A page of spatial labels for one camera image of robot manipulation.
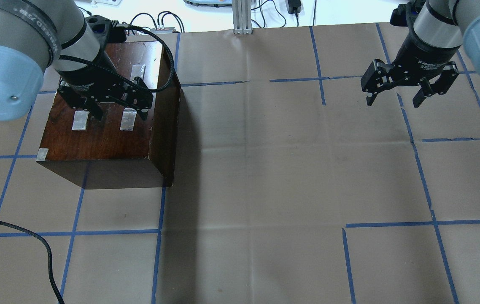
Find aluminium frame post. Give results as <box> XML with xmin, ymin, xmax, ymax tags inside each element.
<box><xmin>232</xmin><ymin>0</ymin><xmax>252</xmax><ymax>35</ymax></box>

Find black braided cable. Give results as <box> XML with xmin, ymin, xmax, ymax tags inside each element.
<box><xmin>59</xmin><ymin>24</ymin><xmax>176</xmax><ymax>93</ymax></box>

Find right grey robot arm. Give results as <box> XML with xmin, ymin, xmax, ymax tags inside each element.
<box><xmin>360</xmin><ymin>0</ymin><xmax>480</xmax><ymax>108</ymax></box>

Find brown paper table cover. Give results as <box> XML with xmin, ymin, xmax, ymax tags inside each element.
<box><xmin>0</xmin><ymin>23</ymin><xmax>480</xmax><ymax>304</ymax></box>

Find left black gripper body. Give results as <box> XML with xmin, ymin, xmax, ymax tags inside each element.
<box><xmin>57</xmin><ymin>54</ymin><xmax>154</xmax><ymax>111</ymax></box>

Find dark wooden drawer box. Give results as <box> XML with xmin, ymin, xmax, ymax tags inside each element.
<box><xmin>36</xmin><ymin>41</ymin><xmax>181</xmax><ymax>189</ymax></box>

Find black cable on table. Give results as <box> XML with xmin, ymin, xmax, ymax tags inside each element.
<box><xmin>0</xmin><ymin>215</ymin><xmax>65</xmax><ymax>304</ymax></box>

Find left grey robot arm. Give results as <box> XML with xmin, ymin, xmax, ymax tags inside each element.
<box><xmin>0</xmin><ymin>0</ymin><xmax>153</xmax><ymax>121</ymax></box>

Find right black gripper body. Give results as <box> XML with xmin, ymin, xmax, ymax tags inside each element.
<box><xmin>360</xmin><ymin>33</ymin><xmax>458</xmax><ymax>95</ymax></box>

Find black power adapter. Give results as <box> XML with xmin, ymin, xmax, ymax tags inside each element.
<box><xmin>286</xmin><ymin>0</ymin><xmax>302</xmax><ymax>15</ymax></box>

